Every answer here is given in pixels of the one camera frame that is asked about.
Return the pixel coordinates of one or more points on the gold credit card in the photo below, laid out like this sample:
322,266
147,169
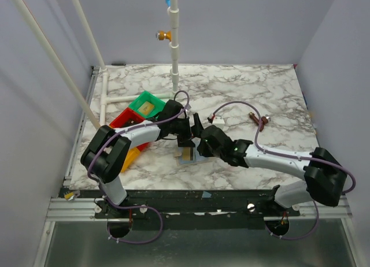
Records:
188,154

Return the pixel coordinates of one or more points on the beige card holder wallet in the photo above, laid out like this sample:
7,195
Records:
198,159

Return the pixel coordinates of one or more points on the white slanted pole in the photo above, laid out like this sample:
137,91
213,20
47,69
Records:
54,58

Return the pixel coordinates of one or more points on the yellow card in green bin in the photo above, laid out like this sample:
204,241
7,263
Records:
146,108

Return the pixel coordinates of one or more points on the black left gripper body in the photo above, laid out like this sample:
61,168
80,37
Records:
182,129

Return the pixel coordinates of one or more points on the black table front rail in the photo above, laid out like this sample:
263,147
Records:
194,209

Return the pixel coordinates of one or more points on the green plastic bin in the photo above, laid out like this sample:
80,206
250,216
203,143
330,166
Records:
146,96

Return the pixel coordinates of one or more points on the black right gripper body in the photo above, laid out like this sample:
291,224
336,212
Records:
202,131

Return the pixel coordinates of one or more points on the red plastic bin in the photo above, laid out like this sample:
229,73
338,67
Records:
126,119

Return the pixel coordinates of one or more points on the yellow plastic bin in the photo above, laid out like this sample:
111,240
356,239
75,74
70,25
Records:
132,155

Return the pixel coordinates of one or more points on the orange knob on pipe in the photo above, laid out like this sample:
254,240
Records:
164,35

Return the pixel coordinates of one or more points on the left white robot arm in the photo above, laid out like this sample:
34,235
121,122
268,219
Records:
105,155

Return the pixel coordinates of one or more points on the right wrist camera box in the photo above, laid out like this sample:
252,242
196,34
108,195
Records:
216,121

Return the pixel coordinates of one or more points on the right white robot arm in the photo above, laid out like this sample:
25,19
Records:
321,177

